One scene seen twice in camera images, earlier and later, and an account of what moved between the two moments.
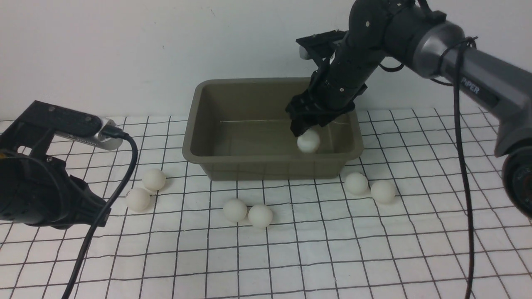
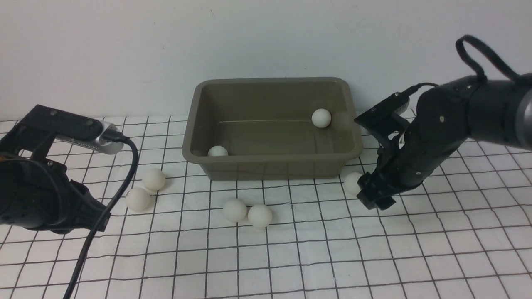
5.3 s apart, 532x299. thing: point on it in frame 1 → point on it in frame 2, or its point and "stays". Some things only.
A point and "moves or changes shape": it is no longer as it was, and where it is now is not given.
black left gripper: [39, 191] stays
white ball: [383, 192] moves or changes shape
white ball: [356, 183] stays
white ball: [260, 216] stays
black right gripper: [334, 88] → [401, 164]
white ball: [309, 142] moves or changes shape
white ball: [137, 199] stays
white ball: [235, 209] stays
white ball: [154, 179] stays
